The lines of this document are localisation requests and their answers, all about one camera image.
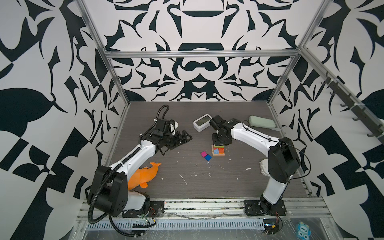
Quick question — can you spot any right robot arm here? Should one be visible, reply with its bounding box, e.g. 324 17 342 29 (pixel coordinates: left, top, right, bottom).
210 115 301 205

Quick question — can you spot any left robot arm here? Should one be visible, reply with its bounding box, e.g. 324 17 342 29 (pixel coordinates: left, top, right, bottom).
87 130 193 224

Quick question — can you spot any blue cube block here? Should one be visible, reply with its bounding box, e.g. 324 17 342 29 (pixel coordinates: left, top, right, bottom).
205 155 212 162

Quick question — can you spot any white digital clock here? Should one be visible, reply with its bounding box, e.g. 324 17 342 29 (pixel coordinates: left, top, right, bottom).
193 114 212 132

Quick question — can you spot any orange toy whale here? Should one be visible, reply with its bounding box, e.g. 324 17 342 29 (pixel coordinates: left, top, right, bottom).
128 162 162 191

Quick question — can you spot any pale green case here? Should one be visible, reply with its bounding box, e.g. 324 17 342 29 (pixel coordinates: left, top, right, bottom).
249 116 280 131

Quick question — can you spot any white oval plastic device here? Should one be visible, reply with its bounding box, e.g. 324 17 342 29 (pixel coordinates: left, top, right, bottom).
260 159 270 177

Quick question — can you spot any blue robot sticker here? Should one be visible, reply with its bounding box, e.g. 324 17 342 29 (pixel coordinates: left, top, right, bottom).
296 222 312 240

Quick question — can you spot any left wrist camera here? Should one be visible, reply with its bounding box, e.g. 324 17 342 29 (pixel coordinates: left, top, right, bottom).
167 120 179 135

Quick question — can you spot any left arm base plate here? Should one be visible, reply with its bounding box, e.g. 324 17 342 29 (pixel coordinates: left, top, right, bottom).
122 201 165 218

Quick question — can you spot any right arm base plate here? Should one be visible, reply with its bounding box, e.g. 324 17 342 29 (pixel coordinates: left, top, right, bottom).
244 199 287 217

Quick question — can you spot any white slotted cable duct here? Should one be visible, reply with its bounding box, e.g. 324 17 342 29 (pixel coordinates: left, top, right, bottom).
85 218 265 231

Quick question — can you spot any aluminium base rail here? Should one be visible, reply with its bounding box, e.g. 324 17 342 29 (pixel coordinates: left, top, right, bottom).
74 197 331 220

